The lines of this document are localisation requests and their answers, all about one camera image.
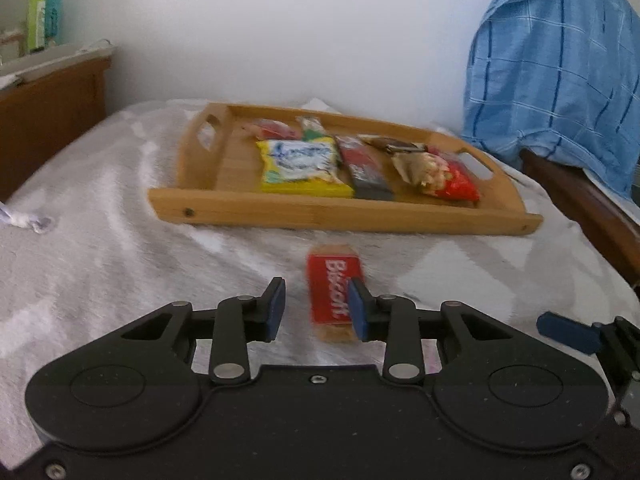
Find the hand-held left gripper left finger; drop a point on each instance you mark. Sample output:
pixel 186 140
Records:
pixel 275 310

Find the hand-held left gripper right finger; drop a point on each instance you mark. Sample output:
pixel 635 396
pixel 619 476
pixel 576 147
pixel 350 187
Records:
pixel 357 315

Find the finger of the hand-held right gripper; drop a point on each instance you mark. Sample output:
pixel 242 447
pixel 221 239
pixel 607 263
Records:
pixel 567 332

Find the red biscuit packet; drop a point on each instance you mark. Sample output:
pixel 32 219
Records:
pixel 275 130
pixel 325 280

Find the black and red snack packet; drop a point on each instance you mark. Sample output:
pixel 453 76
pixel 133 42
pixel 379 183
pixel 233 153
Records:
pixel 365 170

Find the yellow snack packet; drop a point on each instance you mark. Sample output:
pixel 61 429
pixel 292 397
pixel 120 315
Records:
pixel 300 165

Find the wooden serving tray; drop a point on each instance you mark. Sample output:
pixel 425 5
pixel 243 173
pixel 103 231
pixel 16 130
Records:
pixel 240 162

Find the red cracker snack bag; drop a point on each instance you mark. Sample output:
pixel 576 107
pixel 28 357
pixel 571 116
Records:
pixel 455 180

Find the brown snack packet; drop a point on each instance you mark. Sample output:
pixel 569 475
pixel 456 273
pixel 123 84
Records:
pixel 397 147

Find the green snack packet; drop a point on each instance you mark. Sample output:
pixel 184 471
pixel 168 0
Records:
pixel 310 130

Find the blue checked towel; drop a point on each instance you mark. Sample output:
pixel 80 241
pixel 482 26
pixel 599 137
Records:
pixel 550 70

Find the brown wooden cabinet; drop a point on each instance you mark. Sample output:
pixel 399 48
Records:
pixel 50 120

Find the teal bottle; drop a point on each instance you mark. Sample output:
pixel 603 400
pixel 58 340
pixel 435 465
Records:
pixel 54 15

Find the green bottle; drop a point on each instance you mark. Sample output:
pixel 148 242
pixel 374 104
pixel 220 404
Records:
pixel 36 15

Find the dark wooden furniture frame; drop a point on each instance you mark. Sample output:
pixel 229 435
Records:
pixel 575 195

